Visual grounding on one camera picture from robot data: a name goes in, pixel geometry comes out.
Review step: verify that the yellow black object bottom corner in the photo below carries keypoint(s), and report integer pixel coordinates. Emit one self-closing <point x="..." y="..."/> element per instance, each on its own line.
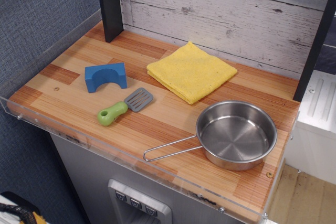
<point x="15" y="209"/>

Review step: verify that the yellow cloth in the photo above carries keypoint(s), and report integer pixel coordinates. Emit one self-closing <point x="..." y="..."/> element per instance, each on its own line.
<point x="191" y="73"/>

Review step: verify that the grey toy cabinet front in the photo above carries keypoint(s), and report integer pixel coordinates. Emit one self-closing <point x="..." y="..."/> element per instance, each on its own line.
<point x="90" y="173"/>

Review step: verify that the silver button control panel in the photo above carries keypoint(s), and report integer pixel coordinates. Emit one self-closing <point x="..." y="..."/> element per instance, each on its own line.
<point x="133" y="206"/>

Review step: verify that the white ridged appliance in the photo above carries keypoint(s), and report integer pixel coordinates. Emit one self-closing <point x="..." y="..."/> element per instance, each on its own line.
<point x="311" y="148"/>

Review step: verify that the clear acrylic edge guard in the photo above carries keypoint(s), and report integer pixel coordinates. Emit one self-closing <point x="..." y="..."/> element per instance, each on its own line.
<point x="30" y="162"/>

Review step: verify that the green handled grey toy spatula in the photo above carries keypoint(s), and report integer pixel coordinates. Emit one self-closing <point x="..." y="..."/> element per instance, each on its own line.
<point x="136" y="101"/>

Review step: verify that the black upright post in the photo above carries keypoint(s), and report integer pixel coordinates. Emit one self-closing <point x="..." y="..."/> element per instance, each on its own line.
<point x="111" y="18"/>
<point x="317" y="44"/>

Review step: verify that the silver pot with wire handle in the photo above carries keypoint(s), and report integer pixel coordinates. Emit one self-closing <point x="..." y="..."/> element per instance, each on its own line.
<point x="235" y="135"/>

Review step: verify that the black right upright post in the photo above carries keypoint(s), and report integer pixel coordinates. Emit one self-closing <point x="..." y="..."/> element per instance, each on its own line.
<point x="317" y="44"/>

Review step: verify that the blue arch wooden block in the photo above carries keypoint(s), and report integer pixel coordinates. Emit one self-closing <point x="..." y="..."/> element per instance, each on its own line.
<point x="95" y="76"/>

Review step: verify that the black left upright post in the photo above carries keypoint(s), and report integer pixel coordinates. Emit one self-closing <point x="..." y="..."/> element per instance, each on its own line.
<point x="111" y="18"/>

